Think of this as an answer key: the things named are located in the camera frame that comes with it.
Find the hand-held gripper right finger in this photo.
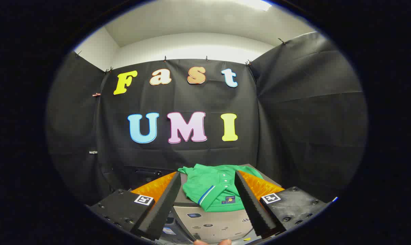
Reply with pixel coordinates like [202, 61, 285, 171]
[234, 170, 329, 239]

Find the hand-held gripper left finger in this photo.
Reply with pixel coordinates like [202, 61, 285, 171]
[85, 171, 182, 241]

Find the green polo shirt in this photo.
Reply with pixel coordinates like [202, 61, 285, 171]
[178, 164, 264, 212]

